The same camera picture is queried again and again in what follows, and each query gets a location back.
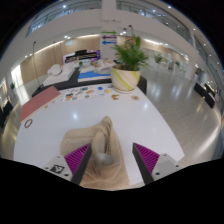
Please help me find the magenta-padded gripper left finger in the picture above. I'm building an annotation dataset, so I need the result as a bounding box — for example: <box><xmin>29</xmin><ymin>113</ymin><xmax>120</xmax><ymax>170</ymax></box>
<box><xmin>43</xmin><ymin>143</ymin><xmax>93</xmax><ymax>186</ymax></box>

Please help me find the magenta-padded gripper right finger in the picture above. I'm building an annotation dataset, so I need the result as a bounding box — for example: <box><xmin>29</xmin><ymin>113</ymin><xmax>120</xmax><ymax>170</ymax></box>
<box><xmin>132</xmin><ymin>142</ymin><xmax>183</xmax><ymax>185</ymax></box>

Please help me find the beige knitted towel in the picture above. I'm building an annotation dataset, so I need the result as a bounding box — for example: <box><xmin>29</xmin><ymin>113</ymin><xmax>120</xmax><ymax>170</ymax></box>
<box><xmin>59</xmin><ymin>115</ymin><xmax>131</xmax><ymax>191</ymax></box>

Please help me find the red rectangular mat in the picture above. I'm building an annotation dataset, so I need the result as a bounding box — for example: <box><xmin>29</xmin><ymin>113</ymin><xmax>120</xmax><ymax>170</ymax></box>
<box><xmin>20</xmin><ymin>85</ymin><xmax>62</xmax><ymax>123</ymax></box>

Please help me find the colourful sticker sheet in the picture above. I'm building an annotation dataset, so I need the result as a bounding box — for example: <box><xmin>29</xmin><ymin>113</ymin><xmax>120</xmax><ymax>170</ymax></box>
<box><xmin>62</xmin><ymin>84</ymin><xmax>115</xmax><ymax>103</ymax></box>

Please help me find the black chairs group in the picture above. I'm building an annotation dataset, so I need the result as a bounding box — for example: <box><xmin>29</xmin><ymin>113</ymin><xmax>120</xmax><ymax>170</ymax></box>
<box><xmin>193</xmin><ymin>82</ymin><xmax>217</xmax><ymax>110</ymax></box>

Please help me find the white display table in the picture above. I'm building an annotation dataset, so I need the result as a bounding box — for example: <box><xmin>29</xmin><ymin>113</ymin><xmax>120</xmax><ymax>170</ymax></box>
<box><xmin>42</xmin><ymin>63</ymin><xmax>80</xmax><ymax>88</ymax></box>

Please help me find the potted plant in striped pot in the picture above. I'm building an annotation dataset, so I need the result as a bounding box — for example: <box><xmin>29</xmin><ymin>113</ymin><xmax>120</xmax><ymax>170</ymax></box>
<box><xmin>110</xmin><ymin>35</ymin><xmax>150</xmax><ymax>95</ymax></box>

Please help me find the blue board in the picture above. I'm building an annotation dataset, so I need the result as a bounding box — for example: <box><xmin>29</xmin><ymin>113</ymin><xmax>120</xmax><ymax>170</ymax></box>
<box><xmin>77</xmin><ymin>69</ymin><xmax>113</xmax><ymax>82</ymax></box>

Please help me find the black floor lamp pole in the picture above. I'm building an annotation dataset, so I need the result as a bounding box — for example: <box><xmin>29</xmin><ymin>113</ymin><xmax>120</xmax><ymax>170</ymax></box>
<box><xmin>31</xmin><ymin>41</ymin><xmax>43</xmax><ymax>90</ymax></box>

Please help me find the purple display screen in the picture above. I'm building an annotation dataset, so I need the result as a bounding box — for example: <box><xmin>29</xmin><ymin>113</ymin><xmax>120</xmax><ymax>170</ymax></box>
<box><xmin>62</xmin><ymin>49</ymin><xmax>102</xmax><ymax>66</ymax></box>

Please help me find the pillar with arrow signs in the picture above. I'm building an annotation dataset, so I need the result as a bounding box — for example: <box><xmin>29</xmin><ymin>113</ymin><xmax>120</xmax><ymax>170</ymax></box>
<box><xmin>99</xmin><ymin>0</ymin><xmax>118</xmax><ymax>62</ymax></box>

